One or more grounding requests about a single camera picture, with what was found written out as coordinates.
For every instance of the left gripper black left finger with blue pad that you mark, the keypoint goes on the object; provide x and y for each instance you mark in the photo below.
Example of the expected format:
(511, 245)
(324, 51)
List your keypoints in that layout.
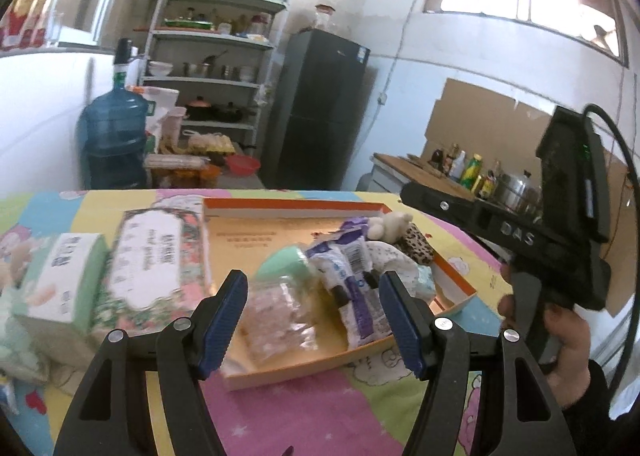
(109, 414)

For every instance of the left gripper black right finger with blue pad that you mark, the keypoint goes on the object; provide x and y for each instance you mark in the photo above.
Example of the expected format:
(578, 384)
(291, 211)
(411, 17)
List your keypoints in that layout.
(518, 414)

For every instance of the clear plastic bag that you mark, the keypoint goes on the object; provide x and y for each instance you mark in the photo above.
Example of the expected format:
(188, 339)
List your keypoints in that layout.
(277, 320)

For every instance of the leopard print soft item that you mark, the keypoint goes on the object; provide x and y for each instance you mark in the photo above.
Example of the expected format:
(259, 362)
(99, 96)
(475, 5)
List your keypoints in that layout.
(414, 244)

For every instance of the mint green soft object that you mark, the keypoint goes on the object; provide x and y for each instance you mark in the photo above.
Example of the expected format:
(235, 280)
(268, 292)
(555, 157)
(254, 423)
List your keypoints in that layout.
(290, 261)

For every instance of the person's right hand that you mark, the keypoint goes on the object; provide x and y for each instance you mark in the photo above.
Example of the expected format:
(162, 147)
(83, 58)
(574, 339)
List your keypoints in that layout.
(569, 378)

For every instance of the steel cooking pot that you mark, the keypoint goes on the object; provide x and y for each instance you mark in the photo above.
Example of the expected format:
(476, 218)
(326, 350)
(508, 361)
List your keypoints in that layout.
(518, 194)

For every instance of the white patterned cloth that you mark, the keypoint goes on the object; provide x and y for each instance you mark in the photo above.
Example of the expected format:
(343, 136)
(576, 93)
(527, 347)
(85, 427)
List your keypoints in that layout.
(418, 279)

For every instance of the floral tissue pack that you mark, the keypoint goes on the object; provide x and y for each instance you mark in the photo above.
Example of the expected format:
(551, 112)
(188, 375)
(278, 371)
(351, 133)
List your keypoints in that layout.
(155, 273)

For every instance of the green yellow bottle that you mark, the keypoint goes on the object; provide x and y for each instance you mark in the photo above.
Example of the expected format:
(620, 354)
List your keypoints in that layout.
(471, 171)

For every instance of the white purple tissue pack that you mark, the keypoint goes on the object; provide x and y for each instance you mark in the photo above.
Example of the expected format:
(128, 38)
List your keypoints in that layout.
(345, 267)

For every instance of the green white tissue box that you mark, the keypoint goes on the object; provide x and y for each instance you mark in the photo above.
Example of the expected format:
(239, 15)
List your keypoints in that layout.
(57, 295)

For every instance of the cream plush toy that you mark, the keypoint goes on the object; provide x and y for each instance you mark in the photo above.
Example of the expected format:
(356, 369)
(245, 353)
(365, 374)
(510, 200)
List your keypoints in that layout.
(389, 227)

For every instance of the brown cardboard sheet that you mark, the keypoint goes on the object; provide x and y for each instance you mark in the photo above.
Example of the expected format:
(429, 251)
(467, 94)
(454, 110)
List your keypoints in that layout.
(500, 128)

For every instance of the wooden counter top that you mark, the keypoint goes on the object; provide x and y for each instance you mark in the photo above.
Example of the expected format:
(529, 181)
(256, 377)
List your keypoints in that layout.
(390, 173)

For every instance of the red plastic basin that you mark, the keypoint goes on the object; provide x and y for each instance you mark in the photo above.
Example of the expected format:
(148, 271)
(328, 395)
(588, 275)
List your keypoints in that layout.
(242, 165)

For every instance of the blue water jug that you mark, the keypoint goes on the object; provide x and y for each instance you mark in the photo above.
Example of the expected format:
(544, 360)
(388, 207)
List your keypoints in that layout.
(111, 138)

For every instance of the dark grey refrigerator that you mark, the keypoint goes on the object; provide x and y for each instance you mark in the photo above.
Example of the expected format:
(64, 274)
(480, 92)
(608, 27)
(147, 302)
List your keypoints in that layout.
(315, 118)

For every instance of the white metal shelf rack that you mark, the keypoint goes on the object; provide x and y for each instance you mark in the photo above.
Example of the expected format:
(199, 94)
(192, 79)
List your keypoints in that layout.
(219, 56)

